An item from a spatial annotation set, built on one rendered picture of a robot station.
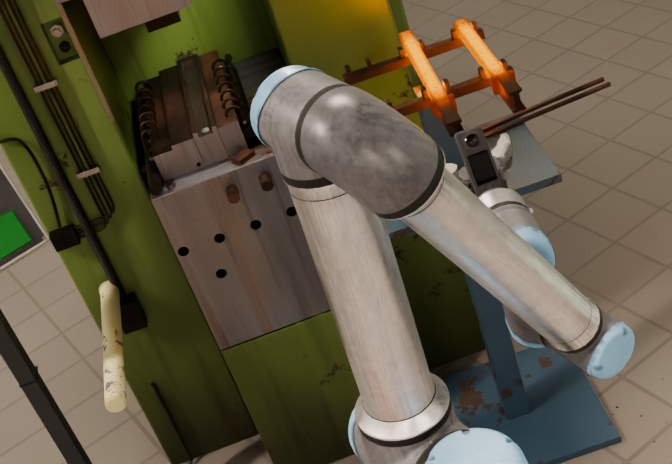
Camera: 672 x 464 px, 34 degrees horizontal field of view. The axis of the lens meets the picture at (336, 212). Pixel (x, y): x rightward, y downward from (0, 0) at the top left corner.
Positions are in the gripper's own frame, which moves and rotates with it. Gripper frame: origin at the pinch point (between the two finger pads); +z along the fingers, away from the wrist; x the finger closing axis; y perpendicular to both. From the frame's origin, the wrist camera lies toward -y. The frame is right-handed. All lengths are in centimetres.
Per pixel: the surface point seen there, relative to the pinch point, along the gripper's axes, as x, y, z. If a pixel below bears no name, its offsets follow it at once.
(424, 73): -0.5, -0.9, 29.5
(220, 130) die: -45, 4, 45
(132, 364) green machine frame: -90, 65, 56
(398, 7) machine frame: 5, 16, 106
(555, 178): 19.0, 27.0, 19.9
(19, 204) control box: -87, -1, 31
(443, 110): -0.8, -1.3, 11.7
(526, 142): 17.8, 26.3, 35.8
